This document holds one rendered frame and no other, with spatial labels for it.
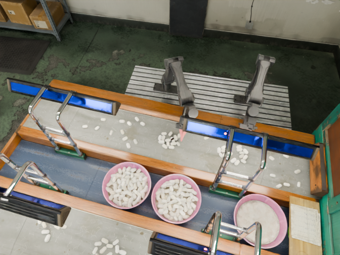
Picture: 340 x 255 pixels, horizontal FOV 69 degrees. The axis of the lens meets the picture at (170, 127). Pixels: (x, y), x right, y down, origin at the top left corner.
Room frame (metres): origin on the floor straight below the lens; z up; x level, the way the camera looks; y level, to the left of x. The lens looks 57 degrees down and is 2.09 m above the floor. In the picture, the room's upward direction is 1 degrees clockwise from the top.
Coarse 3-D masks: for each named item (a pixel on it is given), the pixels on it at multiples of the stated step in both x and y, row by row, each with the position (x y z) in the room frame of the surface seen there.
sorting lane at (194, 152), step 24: (48, 120) 0.92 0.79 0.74; (72, 120) 0.92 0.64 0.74; (96, 120) 0.92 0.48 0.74; (144, 120) 0.93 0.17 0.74; (168, 120) 0.93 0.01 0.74; (120, 144) 0.75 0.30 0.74; (144, 144) 0.75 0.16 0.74; (192, 144) 0.75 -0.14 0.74; (216, 144) 0.76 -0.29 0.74; (216, 168) 0.59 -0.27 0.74; (240, 168) 0.60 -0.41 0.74; (288, 168) 0.60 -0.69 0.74
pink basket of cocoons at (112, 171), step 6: (126, 162) 0.61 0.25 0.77; (132, 162) 0.61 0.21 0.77; (114, 168) 0.58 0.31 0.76; (138, 168) 0.59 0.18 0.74; (144, 168) 0.58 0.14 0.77; (108, 174) 0.54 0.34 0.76; (144, 174) 0.56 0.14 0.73; (108, 180) 0.52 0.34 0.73; (150, 180) 0.51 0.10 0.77; (102, 186) 0.47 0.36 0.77; (150, 186) 0.47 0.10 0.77; (108, 198) 0.41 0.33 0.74; (144, 198) 0.40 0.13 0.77; (114, 204) 0.38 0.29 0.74; (138, 204) 0.37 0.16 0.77
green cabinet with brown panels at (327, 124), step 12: (336, 108) 0.85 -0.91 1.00; (324, 120) 0.85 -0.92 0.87; (336, 120) 0.79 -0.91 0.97; (324, 132) 0.78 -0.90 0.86; (336, 132) 0.72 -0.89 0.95; (324, 144) 0.70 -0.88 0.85; (336, 144) 0.65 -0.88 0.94; (336, 156) 0.59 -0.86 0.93; (336, 168) 0.52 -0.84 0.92; (336, 180) 0.47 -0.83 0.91; (336, 192) 0.41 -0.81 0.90; (336, 204) 0.34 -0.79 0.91; (336, 216) 0.30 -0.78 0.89; (336, 228) 0.25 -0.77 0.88; (336, 240) 0.20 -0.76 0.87; (336, 252) 0.15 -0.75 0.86
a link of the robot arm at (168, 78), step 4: (176, 60) 1.14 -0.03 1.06; (168, 68) 1.12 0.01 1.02; (168, 72) 1.15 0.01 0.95; (172, 72) 1.16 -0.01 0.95; (164, 76) 1.22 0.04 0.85; (168, 76) 1.18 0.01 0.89; (172, 76) 1.19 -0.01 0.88; (164, 80) 1.20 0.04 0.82; (168, 80) 1.20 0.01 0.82; (172, 80) 1.22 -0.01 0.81; (164, 84) 1.21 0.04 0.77
